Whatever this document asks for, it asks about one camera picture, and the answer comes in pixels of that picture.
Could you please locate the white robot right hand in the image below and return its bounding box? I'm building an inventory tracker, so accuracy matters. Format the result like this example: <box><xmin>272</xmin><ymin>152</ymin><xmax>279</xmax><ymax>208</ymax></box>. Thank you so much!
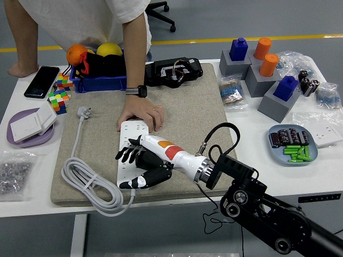
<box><xmin>115</xmin><ymin>134</ymin><xmax>208</xmax><ymax>190</ymax></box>

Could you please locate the person's right hand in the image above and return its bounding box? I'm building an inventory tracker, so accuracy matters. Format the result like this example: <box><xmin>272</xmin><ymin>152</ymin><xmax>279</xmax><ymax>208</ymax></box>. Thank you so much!
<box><xmin>7</xmin><ymin>61</ymin><xmax>40</xmax><ymax>78</ymax></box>

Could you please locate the person's left hand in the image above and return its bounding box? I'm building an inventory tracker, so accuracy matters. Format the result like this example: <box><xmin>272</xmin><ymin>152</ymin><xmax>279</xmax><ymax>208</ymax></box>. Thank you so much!
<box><xmin>117</xmin><ymin>94</ymin><xmax>166</xmax><ymax>134</ymax></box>

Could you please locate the black plug with cord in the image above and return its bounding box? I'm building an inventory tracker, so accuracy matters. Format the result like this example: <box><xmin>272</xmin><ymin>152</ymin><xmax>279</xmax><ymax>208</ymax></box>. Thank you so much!
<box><xmin>135</xmin><ymin>150</ymin><xmax>245</xmax><ymax>257</ymax></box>

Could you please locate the black wristwatch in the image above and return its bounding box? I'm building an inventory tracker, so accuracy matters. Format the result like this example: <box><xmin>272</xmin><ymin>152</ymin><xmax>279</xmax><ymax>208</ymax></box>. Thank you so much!
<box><xmin>125</xmin><ymin>85</ymin><xmax>148</xmax><ymax>99</ymax></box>

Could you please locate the black smartphone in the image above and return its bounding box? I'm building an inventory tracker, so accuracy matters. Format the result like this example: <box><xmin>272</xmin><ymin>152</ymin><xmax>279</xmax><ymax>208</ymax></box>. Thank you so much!
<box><xmin>23</xmin><ymin>66</ymin><xmax>60</xmax><ymax>100</ymax></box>

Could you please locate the blue plastic bin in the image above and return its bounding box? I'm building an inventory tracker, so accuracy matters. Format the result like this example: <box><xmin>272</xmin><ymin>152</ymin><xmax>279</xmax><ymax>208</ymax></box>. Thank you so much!
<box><xmin>69</xmin><ymin>48</ymin><xmax>128</xmax><ymax>94</ymax></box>

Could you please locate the colourful puzzle cube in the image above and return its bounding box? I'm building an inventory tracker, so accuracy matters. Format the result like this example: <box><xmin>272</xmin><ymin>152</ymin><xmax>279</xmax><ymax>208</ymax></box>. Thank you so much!
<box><xmin>56</xmin><ymin>72</ymin><xmax>73</xmax><ymax>92</ymax></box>
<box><xmin>47</xmin><ymin>89</ymin><xmax>70</xmax><ymax>116</ymax></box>

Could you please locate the grey-brown mat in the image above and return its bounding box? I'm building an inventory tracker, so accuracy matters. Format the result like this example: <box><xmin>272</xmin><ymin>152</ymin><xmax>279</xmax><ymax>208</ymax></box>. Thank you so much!
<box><xmin>50</xmin><ymin>63</ymin><xmax>243</xmax><ymax>207</ymax></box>

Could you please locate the orange fruit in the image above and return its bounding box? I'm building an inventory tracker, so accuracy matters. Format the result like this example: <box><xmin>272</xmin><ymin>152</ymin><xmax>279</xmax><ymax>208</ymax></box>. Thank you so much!
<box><xmin>66</xmin><ymin>44</ymin><xmax>88</xmax><ymax>67</ymax></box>

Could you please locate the large yellow citrus fruit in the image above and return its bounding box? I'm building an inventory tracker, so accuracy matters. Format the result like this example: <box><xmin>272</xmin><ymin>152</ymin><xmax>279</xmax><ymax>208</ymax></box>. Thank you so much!
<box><xmin>96</xmin><ymin>42</ymin><xmax>124</xmax><ymax>57</ymax></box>

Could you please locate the person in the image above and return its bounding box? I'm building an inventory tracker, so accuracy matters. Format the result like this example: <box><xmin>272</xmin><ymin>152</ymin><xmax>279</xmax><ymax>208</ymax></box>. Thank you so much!
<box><xmin>18</xmin><ymin>0</ymin><xmax>153</xmax><ymax>54</ymax></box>

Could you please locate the purple plate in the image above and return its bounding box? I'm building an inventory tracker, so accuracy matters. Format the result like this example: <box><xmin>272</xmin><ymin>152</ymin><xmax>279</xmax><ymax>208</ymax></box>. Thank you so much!
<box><xmin>6</xmin><ymin>108</ymin><xmax>56</xmax><ymax>149</ymax></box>

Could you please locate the small bag of resistors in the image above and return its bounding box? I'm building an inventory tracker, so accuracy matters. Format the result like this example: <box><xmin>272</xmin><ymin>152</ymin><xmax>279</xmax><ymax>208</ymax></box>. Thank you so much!
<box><xmin>315</xmin><ymin>82</ymin><xmax>342</xmax><ymax>110</ymax></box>
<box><xmin>218</xmin><ymin>74</ymin><xmax>249</xmax><ymax>112</ymax></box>

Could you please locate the blue-grey plate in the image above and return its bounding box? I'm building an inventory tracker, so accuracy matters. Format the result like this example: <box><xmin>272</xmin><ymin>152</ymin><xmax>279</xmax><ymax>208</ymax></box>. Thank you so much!
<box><xmin>268</xmin><ymin>124</ymin><xmax>319</xmax><ymax>167</ymax></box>

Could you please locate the black office chair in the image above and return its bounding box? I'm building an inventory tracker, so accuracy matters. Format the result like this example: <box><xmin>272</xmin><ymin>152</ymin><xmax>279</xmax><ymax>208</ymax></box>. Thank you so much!
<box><xmin>144</xmin><ymin>1</ymin><xmax>176</xmax><ymax>33</ymax></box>

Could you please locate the grey block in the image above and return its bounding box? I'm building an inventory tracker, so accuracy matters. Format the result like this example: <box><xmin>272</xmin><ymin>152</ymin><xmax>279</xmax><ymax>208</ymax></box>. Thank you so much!
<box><xmin>219</xmin><ymin>49</ymin><xmax>252</xmax><ymax>77</ymax></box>
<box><xmin>257</xmin><ymin>80</ymin><xmax>302</xmax><ymax>124</ymax></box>
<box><xmin>247</xmin><ymin>49</ymin><xmax>269</xmax><ymax>66</ymax></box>
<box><xmin>244</xmin><ymin>64</ymin><xmax>282</xmax><ymax>98</ymax></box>

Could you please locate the clear bag of metal nuts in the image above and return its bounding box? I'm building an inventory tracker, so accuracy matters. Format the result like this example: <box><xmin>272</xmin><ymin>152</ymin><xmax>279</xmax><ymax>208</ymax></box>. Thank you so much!
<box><xmin>0</xmin><ymin>151</ymin><xmax>38</xmax><ymax>203</ymax></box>

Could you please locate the blue peg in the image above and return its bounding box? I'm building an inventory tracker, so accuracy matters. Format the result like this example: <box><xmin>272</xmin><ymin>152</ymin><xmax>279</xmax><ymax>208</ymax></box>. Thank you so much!
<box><xmin>272</xmin><ymin>75</ymin><xmax>299</xmax><ymax>102</ymax></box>
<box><xmin>229</xmin><ymin>37</ymin><xmax>249</xmax><ymax>62</ymax></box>

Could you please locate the orange cylinder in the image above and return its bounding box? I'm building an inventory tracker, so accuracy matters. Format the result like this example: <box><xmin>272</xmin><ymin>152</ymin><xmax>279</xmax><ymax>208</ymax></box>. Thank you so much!
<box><xmin>253</xmin><ymin>37</ymin><xmax>273</xmax><ymax>61</ymax></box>
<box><xmin>259</xmin><ymin>53</ymin><xmax>280</xmax><ymax>78</ymax></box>

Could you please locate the white table leg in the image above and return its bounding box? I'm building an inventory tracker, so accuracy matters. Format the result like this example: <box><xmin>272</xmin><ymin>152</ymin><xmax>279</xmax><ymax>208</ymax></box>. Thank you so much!
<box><xmin>70</xmin><ymin>214</ymin><xmax>88</xmax><ymax>257</ymax></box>

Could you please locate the clear plastic bag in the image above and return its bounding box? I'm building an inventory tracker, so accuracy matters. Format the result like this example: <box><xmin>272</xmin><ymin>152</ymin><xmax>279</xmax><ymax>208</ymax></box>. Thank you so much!
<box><xmin>290</xmin><ymin>109</ymin><xmax>343</xmax><ymax>148</ymax></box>

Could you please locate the black table control panel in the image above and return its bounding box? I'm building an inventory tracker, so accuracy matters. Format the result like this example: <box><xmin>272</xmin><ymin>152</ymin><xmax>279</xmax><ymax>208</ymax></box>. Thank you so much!
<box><xmin>298</xmin><ymin>193</ymin><xmax>342</xmax><ymax>203</ymax></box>

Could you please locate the white socket panel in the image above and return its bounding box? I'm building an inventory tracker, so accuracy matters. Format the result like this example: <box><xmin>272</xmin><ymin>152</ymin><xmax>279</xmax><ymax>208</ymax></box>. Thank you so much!
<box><xmin>312</xmin><ymin>124</ymin><xmax>343</xmax><ymax>147</ymax></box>

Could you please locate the large bag of resistors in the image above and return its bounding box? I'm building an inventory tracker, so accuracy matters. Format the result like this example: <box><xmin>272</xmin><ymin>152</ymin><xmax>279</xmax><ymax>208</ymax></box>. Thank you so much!
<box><xmin>275</xmin><ymin>50</ymin><xmax>318</xmax><ymax>78</ymax></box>

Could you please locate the small white switch panel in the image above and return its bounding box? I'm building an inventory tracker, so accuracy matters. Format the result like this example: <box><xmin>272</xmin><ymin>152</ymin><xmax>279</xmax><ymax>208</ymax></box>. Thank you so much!
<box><xmin>36</xmin><ymin>101</ymin><xmax>58</xmax><ymax>137</ymax></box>

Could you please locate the black and red drawstring pouch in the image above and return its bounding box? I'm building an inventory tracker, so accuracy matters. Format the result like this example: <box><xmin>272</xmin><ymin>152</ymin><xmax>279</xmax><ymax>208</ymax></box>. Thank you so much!
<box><xmin>63</xmin><ymin>51</ymin><xmax>127</xmax><ymax>93</ymax></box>

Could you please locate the large white switch panel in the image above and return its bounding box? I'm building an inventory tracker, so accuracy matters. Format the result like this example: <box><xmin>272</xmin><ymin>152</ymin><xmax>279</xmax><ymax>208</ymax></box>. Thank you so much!
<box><xmin>10</xmin><ymin>112</ymin><xmax>43</xmax><ymax>143</ymax></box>

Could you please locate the black electronic device with wires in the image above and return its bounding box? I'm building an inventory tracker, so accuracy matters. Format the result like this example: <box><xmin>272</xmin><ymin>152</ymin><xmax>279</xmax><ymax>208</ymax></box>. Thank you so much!
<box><xmin>144</xmin><ymin>57</ymin><xmax>204</xmax><ymax>88</ymax></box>

